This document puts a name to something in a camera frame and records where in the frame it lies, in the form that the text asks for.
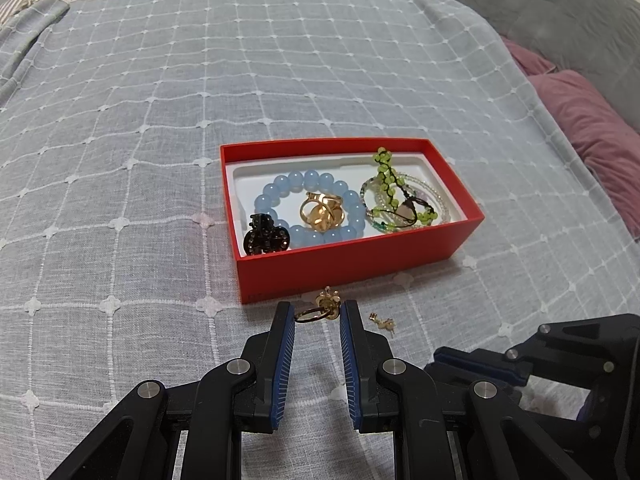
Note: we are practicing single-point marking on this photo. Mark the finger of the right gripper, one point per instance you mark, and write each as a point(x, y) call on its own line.
point(461, 368)

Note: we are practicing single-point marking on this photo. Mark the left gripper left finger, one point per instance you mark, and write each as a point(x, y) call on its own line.
point(260, 407)

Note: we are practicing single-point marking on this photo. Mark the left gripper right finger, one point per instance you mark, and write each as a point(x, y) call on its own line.
point(372, 407)

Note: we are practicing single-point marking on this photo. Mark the small gold earring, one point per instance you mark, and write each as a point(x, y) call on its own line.
point(383, 323)

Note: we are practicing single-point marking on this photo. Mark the black flower hair clip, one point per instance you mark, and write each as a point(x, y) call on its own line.
point(265, 237)

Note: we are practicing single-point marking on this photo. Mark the red jewelry box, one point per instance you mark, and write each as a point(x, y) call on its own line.
point(355, 208)

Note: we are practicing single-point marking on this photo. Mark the grey checked bedspread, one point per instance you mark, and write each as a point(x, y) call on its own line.
point(137, 134)

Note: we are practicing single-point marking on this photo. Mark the purple pillow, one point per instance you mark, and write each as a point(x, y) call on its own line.
point(601, 138)

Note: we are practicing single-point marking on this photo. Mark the grey blanket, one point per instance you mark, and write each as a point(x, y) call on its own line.
point(597, 38)

